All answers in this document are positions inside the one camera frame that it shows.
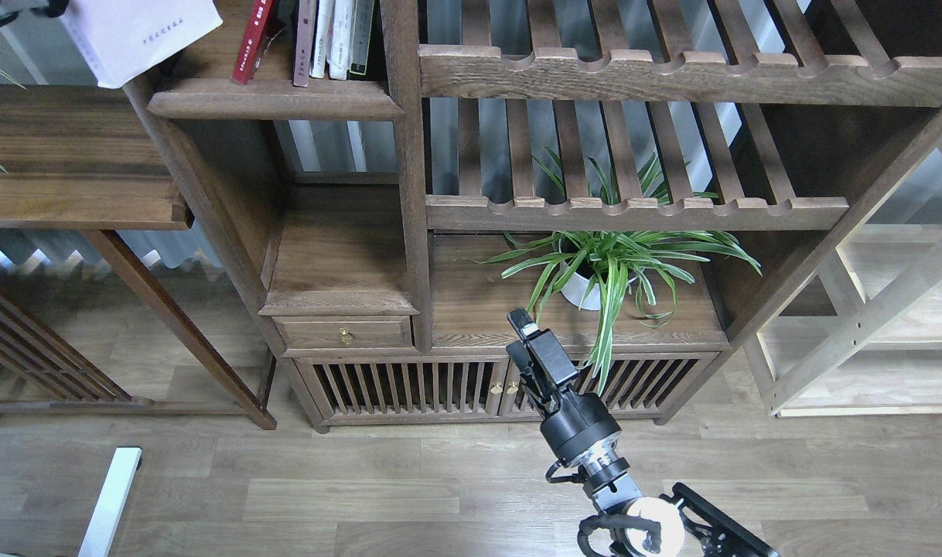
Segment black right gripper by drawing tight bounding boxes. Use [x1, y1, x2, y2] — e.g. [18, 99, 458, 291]
[506, 307, 622, 466]

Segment white paperback book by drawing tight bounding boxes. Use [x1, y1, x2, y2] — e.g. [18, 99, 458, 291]
[60, 1, 221, 89]

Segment red hardcover book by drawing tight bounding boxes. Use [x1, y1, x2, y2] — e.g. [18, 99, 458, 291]
[231, 1, 286, 85]

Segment maroon book white characters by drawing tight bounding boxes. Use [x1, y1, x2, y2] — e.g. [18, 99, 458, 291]
[292, 0, 318, 87]

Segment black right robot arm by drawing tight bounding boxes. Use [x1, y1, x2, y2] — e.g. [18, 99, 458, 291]
[507, 308, 775, 556]

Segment white plant pot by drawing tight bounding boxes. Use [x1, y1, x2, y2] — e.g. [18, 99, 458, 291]
[560, 263, 602, 311]

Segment spider plant green leaves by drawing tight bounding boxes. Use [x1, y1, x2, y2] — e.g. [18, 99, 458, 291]
[474, 147, 763, 402]

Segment brass drawer knob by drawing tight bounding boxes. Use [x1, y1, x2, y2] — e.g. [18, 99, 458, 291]
[338, 328, 354, 346]

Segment dark wooden bookshelf cabinet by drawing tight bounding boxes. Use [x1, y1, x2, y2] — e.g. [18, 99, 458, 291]
[125, 1, 942, 431]

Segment dark slatted wooden rack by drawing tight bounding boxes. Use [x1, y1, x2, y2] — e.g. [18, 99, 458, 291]
[0, 290, 155, 413]

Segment white upright book left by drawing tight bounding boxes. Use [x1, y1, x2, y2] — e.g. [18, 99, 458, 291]
[309, 0, 335, 79]

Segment white upright book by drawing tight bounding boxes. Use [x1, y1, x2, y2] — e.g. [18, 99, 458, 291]
[309, 0, 335, 79]
[327, 0, 355, 80]

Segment white upright book middle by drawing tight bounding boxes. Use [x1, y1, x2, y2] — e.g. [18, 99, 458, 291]
[327, 0, 355, 80]

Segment dark spine upright book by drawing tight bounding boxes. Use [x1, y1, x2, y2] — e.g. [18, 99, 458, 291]
[347, 0, 376, 79]

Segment light wooden shelf frame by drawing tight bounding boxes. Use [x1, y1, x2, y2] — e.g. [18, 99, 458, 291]
[744, 135, 942, 417]

